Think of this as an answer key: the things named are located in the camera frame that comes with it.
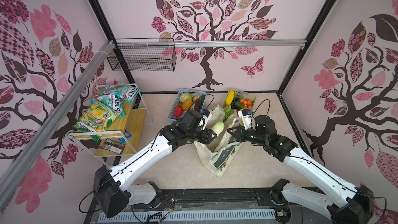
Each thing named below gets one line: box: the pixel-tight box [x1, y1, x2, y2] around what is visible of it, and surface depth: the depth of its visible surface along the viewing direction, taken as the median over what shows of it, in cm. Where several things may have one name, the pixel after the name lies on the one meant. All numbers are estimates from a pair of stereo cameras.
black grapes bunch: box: [230, 96, 241, 107], surface depth 112 cm
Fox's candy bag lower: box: [90, 93, 125, 119], surface depth 67 cm
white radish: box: [210, 121, 225, 137], surface depth 76 cm
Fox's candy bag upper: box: [100, 78, 142, 105], surface depth 71 cm
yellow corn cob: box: [225, 89, 235, 106], surface depth 109 cm
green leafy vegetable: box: [222, 105, 235, 123], surface depth 79 cm
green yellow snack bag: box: [72, 101, 121, 143], surface depth 61 cm
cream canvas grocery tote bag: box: [194, 105, 244, 178], surface depth 75 cm
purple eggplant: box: [194, 94, 206, 110], surface depth 105 cm
